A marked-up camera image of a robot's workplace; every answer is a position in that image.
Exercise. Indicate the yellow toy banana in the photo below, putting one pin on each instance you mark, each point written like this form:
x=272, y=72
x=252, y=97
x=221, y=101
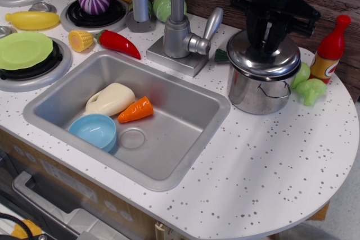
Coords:
x=33, y=20

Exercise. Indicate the cream toy milk jug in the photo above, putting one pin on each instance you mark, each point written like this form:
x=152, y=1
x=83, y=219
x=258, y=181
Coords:
x=110, y=101

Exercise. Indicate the light green toy vegetable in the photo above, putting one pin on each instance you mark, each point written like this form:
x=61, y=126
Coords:
x=302, y=75

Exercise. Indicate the red toy chili pepper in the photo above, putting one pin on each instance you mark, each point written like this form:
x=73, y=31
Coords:
x=116, y=42

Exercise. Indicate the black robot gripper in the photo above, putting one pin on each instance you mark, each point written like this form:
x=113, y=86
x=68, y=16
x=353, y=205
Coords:
x=269, y=21

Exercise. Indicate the light blue bowl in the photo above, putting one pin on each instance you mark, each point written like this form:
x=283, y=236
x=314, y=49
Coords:
x=96, y=129

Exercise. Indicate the silver toy faucet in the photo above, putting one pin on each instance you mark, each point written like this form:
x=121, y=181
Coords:
x=181, y=50

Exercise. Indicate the yellow toy bottom left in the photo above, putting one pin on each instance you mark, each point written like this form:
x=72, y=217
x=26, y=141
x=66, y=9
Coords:
x=19, y=232

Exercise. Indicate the light green plate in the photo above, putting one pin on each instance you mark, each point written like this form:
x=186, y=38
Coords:
x=24, y=50

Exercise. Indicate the red toy ketchup bottle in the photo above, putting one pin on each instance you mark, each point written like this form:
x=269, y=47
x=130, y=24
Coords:
x=330, y=51

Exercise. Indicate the dark green toy piece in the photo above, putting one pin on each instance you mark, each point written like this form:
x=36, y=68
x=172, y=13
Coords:
x=220, y=56

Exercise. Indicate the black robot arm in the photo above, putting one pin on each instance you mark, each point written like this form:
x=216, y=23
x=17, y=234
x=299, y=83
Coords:
x=269, y=21

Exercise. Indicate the silver sink basin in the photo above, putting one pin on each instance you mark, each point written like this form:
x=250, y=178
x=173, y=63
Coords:
x=162, y=123

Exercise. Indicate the green toy broccoli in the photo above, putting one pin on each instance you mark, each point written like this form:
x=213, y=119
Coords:
x=311, y=89

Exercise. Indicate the silver stove knob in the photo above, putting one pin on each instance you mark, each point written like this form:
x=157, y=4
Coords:
x=43, y=7

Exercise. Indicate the middle stove burner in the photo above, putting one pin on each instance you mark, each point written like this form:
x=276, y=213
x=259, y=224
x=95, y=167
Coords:
x=113, y=19

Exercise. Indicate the yellow toy corn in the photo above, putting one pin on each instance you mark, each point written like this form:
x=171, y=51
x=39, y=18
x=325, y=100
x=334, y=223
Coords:
x=80, y=40

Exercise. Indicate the steel pot lid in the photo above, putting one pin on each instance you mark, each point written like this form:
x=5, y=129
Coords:
x=253, y=63

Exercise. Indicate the orange toy carrot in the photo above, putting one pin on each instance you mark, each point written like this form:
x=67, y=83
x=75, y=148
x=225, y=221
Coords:
x=138, y=110

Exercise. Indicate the green toy cabbage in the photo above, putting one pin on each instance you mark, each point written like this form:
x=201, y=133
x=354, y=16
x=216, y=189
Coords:
x=162, y=9

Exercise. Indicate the stainless steel pot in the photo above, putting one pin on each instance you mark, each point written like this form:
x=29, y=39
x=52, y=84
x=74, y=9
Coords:
x=257, y=96

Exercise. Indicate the silver curved post left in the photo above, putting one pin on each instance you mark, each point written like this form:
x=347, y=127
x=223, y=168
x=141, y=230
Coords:
x=138, y=18

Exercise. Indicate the oven door handle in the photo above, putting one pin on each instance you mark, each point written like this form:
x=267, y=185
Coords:
x=63, y=217

